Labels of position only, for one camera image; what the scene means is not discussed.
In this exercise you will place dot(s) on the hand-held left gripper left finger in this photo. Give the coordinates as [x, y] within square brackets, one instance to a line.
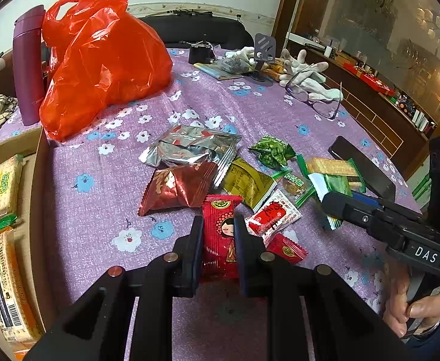
[193, 267]

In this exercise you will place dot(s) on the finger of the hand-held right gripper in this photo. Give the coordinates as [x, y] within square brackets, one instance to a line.
[364, 198]
[344, 207]

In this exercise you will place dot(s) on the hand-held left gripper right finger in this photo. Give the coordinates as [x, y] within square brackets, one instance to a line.
[242, 263]

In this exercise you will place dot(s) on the green foil snack packet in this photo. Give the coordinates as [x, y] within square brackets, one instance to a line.
[332, 184]

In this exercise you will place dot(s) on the red snack packet with figure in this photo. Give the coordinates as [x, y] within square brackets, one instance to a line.
[220, 229]

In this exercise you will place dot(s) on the clear packet with brown pastry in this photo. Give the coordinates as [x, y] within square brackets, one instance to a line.
[293, 188]

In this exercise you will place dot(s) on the red and white snack packet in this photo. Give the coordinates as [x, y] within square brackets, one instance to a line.
[272, 216]

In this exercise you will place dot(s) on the cardboard box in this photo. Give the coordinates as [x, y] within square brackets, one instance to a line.
[39, 214]

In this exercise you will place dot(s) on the person's right hand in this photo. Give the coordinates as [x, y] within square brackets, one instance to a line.
[396, 301]

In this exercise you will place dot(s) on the black smartphone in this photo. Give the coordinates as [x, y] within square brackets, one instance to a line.
[370, 169]

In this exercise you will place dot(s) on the cracker packet with green ends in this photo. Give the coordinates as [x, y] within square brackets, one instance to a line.
[332, 166]

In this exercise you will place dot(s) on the small red snack packet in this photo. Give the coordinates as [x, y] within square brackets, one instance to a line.
[287, 249]

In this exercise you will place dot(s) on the olive yellow snack packet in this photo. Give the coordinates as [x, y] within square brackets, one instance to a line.
[248, 184]

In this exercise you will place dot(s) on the dark red foil snack packet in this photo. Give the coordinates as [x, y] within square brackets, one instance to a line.
[174, 188]

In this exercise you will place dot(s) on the green pea snack packet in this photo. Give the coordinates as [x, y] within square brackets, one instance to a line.
[272, 152]

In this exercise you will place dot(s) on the dark-framed eyeglasses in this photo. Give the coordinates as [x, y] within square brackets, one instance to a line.
[310, 101]

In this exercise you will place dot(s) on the white cotton glove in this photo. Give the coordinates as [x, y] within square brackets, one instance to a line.
[325, 93]
[242, 53]
[291, 64]
[312, 73]

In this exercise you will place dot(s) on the red box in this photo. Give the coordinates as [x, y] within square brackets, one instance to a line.
[374, 81]

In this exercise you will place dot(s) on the silver foil snack packet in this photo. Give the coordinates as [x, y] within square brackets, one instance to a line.
[182, 146]

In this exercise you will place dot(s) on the orange snack packets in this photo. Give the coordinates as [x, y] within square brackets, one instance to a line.
[278, 69]

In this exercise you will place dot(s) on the white box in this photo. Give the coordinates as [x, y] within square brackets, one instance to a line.
[304, 40]

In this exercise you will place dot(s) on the wooden glass-door cabinet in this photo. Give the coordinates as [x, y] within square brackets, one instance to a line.
[374, 26]

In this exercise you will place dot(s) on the clear bag with dark contents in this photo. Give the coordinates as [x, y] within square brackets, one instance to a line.
[236, 66]

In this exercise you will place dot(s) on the grey phone stand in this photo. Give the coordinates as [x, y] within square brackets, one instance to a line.
[264, 47]

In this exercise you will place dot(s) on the orange edged cracker packet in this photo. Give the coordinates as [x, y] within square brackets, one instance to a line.
[9, 285]

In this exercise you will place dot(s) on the thin printed booklet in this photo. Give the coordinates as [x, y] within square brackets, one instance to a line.
[216, 71]

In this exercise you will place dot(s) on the yellow label cracker packet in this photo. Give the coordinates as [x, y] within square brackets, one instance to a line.
[5, 191]

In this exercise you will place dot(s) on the small black box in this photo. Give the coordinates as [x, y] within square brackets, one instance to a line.
[199, 54]

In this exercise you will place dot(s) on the red plastic bag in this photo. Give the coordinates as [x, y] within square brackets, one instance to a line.
[99, 67]

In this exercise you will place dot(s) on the black sofa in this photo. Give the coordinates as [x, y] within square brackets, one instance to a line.
[204, 30]

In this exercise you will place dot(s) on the checked cloth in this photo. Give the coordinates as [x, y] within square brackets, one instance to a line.
[2, 111]

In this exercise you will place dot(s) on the purple thermos bottle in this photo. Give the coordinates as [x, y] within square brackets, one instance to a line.
[28, 67]

